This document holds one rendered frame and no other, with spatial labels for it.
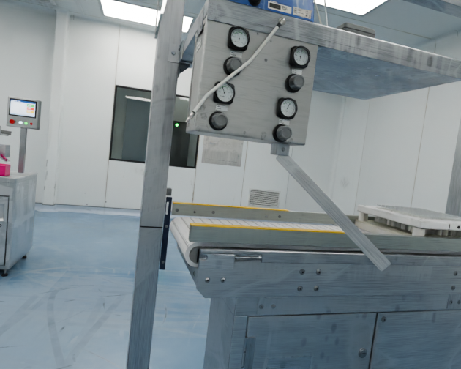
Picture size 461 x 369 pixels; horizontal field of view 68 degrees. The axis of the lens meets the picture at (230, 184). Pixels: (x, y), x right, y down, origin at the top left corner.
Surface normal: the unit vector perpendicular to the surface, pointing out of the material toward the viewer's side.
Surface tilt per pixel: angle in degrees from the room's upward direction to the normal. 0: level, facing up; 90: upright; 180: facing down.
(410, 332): 90
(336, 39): 90
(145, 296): 90
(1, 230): 90
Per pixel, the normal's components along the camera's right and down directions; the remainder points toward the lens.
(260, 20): 0.29, 0.11
